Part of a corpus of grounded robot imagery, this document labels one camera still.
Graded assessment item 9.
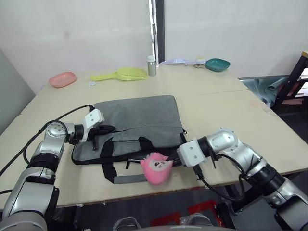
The small yellow-topped object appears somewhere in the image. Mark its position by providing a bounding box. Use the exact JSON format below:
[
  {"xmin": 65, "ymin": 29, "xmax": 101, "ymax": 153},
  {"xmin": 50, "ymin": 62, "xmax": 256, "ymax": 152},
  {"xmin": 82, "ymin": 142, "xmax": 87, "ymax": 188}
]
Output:
[{"xmin": 194, "ymin": 56, "xmax": 206, "ymax": 69}]

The grey laptop bag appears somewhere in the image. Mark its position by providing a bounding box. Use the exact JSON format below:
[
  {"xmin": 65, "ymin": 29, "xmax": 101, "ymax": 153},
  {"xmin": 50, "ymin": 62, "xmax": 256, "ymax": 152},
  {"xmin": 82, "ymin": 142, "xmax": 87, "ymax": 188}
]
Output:
[{"xmin": 71, "ymin": 95, "xmax": 188, "ymax": 185}]

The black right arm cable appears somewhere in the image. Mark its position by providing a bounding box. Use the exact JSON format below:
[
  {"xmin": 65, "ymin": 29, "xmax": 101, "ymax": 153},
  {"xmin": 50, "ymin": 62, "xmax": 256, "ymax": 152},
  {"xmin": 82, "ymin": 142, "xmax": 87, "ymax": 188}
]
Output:
[{"xmin": 194, "ymin": 154, "xmax": 251, "ymax": 202}]

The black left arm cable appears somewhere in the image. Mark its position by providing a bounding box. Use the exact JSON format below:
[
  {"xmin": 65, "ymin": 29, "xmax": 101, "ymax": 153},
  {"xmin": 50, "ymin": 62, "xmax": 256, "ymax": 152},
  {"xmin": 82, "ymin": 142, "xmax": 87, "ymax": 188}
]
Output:
[{"xmin": 0, "ymin": 104, "xmax": 95, "ymax": 177}]

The yellow-green plastic scoop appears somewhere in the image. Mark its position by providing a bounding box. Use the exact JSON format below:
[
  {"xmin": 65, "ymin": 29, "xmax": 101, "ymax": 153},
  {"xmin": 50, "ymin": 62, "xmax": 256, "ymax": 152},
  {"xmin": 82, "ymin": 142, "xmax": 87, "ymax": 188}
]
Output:
[{"xmin": 90, "ymin": 67, "xmax": 148, "ymax": 82}]

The grey-blue cloth bundle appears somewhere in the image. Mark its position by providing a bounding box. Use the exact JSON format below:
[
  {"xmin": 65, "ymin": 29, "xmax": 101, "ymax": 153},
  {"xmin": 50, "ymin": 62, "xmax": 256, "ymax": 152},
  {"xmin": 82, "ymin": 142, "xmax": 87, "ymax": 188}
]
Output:
[{"xmin": 240, "ymin": 77, "xmax": 289, "ymax": 108}]

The silver bottle with white cap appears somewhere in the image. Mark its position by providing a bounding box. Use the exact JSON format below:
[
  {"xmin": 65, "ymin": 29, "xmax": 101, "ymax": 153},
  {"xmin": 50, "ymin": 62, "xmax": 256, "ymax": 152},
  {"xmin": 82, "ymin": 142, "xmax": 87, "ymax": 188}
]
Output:
[{"xmin": 147, "ymin": 55, "xmax": 157, "ymax": 77}]

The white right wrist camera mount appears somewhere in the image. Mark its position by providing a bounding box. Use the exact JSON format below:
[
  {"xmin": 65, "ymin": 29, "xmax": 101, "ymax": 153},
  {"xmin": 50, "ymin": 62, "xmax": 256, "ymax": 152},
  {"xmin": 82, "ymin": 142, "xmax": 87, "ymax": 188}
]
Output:
[{"xmin": 177, "ymin": 139, "xmax": 209, "ymax": 167}]

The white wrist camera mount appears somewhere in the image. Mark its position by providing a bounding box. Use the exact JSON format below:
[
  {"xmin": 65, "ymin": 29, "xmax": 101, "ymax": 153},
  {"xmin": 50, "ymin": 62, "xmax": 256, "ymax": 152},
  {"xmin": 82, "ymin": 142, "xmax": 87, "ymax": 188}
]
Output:
[
  {"xmin": 79, "ymin": 108, "xmax": 105, "ymax": 143},
  {"xmin": 177, "ymin": 139, "xmax": 209, "ymax": 167}
]

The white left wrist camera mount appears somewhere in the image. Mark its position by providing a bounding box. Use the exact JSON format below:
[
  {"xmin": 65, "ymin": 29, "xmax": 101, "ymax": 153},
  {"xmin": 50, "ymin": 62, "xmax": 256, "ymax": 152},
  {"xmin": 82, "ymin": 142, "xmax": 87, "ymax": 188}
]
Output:
[{"xmin": 79, "ymin": 108, "xmax": 105, "ymax": 143}]

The black metal shelf frame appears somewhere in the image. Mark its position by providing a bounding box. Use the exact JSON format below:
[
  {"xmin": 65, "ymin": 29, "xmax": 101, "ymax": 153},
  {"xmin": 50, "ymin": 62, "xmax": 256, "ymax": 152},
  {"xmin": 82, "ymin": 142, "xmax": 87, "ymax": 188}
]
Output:
[{"xmin": 273, "ymin": 50, "xmax": 308, "ymax": 108}]

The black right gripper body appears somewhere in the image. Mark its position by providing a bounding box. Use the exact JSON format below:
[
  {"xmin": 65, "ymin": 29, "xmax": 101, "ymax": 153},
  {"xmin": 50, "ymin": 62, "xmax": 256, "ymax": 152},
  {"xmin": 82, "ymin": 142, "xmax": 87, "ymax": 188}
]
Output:
[{"xmin": 175, "ymin": 154, "xmax": 193, "ymax": 168}]

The pink plastic dish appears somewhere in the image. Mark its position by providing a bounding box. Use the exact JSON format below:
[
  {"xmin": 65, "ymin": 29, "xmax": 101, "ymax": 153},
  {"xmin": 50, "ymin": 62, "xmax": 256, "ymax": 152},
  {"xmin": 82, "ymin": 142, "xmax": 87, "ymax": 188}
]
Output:
[{"xmin": 49, "ymin": 71, "xmax": 78, "ymax": 89}]

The pink plush mouse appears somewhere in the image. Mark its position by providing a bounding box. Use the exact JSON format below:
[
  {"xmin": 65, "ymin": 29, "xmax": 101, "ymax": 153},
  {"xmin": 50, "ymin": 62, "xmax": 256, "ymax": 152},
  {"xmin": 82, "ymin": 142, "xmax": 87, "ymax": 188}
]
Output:
[{"xmin": 140, "ymin": 152, "xmax": 174, "ymax": 185}]

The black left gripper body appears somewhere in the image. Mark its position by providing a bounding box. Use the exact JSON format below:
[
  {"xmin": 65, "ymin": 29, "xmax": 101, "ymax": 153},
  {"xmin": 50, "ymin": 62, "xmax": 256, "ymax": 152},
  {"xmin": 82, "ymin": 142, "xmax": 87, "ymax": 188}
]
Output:
[{"xmin": 88, "ymin": 127, "xmax": 103, "ymax": 142}]

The dark vertical door frame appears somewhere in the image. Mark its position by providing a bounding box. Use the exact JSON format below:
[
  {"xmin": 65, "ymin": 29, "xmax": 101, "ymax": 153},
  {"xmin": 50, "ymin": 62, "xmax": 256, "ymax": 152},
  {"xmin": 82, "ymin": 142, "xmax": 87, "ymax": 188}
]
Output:
[{"xmin": 148, "ymin": 0, "xmax": 167, "ymax": 66}]

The grey partition panel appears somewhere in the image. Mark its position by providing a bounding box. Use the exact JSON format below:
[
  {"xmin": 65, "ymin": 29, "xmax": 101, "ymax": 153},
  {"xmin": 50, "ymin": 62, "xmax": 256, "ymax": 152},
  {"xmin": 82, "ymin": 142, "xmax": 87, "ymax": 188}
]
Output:
[{"xmin": 0, "ymin": 48, "xmax": 37, "ymax": 136}]

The teal plastic dish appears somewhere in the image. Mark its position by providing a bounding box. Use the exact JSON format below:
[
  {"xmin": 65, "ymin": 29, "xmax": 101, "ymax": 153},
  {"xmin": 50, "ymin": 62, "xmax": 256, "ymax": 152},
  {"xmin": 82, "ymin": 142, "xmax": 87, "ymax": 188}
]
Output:
[{"xmin": 205, "ymin": 58, "xmax": 231, "ymax": 72}]

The black base under table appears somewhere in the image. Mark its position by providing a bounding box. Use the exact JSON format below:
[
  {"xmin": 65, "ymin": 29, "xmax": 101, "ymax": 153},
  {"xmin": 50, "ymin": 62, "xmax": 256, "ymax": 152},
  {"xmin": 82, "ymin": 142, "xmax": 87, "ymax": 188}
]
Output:
[{"xmin": 216, "ymin": 198, "xmax": 281, "ymax": 231}]

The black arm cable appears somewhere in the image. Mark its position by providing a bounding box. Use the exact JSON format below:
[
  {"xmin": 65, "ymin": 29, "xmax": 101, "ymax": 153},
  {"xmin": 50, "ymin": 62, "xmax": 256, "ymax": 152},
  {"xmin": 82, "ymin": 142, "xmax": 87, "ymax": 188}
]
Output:
[
  {"xmin": 0, "ymin": 104, "xmax": 95, "ymax": 177},
  {"xmin": 194, "ymin": 154, "xmax": 251, "ymax": 202}
]

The grey rounded shape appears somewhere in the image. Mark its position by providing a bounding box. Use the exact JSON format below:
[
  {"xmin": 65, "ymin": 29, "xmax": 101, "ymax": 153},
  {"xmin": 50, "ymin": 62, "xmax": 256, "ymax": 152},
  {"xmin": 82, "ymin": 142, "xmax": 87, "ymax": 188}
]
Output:
[
  {"xmin": 185, "ymin": 215, "xmax": 214, "ymax": 228},
  {"xmin": 113, "ymin": 216, "xmax": 141, "ymax": 231}
]

